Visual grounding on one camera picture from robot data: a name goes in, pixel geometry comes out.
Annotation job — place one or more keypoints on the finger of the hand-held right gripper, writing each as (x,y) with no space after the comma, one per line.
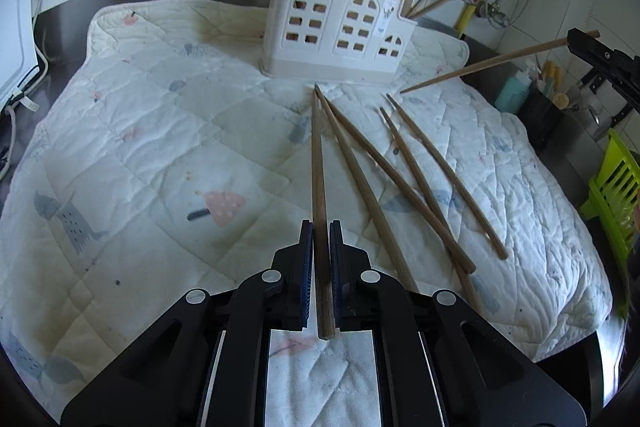
(607,57)

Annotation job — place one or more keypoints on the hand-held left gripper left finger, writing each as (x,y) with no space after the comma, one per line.
(307,277)

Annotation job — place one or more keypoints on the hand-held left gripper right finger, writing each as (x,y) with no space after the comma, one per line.
(336,277)

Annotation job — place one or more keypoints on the white plastic chopstick holder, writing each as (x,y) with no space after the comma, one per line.
(334,22)

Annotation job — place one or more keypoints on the wooden spoons bunch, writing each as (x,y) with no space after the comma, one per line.
(552,82)

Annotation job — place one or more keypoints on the black utensil cup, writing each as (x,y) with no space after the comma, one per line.
(540,122)

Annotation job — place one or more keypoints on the teal plastic bottle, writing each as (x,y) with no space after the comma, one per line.
(512,97)

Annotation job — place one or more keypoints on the green plastic basket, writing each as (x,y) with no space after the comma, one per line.
(615,187)

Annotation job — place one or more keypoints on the white printed quilted mat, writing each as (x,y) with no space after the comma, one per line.
(150,132)

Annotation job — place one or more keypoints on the white box appliance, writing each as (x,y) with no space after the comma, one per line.
(15,32)

